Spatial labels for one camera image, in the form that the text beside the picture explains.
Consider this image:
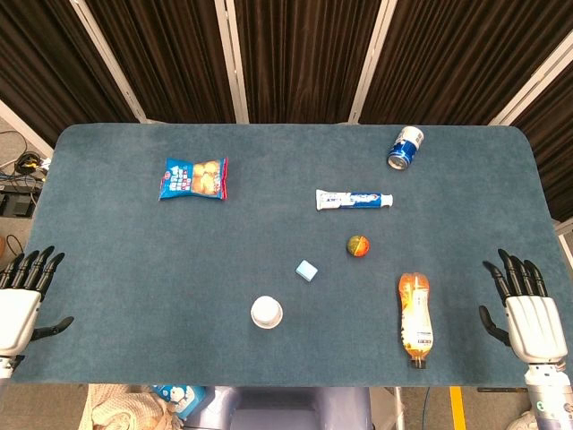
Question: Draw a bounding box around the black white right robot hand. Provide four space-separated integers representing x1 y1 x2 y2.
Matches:
478 248 569 365

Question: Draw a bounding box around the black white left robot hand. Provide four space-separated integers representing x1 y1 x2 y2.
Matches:
0 245 75 359

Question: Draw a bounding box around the white paper cup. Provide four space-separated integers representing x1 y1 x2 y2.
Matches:
250 295 284 331

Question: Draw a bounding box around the white plush item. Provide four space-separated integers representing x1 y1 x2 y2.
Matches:
505 409 538 430

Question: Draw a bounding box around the orange drink bottle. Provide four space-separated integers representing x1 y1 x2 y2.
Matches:
398 271 435 371

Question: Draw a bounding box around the beige knitted cloth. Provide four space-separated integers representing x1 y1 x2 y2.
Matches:
88 383 181 430

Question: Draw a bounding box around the blue felt table cloth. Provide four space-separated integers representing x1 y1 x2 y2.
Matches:
11 124 568 389

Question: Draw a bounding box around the blue white cartoon bag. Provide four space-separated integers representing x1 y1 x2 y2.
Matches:
151 384 208 421

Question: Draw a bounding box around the orange green ball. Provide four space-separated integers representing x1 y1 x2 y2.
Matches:
346 234 372 259

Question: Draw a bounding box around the blue white drink can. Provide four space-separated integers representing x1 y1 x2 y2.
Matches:
387 125 425 171

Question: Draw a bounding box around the blue snack bag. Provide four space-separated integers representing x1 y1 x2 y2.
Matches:
158 156 230 202

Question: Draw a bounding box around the white blue toothpaste tube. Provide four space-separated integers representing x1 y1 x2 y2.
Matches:
314 188 395 211

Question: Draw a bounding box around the light blue eraser block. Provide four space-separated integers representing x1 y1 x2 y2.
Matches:
295 259 320 282

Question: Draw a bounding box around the dark brown curtain panel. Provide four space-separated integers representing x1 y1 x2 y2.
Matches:
0 0 141 149
84 0 237 125
359 0 573 126
232 0 382 125

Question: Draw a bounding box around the purple robot torso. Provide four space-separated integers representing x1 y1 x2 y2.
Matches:
185 385 372 430

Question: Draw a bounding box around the black floor cable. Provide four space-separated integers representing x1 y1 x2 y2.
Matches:
3 233 24 262

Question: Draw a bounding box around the black yellow cable bundle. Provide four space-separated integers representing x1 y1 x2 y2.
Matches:
13 150 51 176

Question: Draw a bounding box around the white frame post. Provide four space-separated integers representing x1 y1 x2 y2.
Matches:
347 0 398 125
0 98 56 159
213 0 251 125
69 0 152 124
489 31 573 126

